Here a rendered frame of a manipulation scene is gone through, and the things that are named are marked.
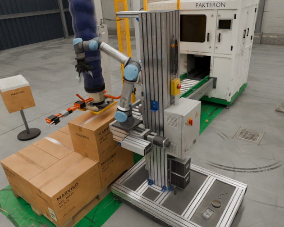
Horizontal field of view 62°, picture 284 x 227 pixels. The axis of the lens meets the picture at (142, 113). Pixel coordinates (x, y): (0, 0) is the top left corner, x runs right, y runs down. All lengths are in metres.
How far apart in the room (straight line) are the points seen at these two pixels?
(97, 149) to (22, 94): 1.95
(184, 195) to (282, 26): 9.16
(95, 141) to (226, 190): 1.51
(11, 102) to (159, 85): 2.69
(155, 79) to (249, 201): 1.79
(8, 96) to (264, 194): 3.76
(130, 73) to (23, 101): 2.59
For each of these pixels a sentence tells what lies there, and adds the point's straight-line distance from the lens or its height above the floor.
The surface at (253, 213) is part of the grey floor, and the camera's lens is 2.98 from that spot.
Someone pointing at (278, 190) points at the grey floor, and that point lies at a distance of 3.33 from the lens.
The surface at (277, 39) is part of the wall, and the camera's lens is 10.94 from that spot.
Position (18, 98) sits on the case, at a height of 0.81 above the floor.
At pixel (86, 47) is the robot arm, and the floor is 1.81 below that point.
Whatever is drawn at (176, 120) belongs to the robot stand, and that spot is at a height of 1.17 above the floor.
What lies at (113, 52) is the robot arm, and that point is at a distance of 2.07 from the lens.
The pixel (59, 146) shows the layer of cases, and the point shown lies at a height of 0.54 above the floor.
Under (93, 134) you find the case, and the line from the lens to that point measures 2.50.
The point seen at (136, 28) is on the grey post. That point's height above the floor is 1.39.
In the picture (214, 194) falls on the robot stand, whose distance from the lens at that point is 2.77.
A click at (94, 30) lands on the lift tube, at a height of 1.87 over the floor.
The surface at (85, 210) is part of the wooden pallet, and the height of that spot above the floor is 0.02.
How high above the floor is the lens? 2.17
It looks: 27 degrees down
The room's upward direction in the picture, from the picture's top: 4 degrees counter-clockwise
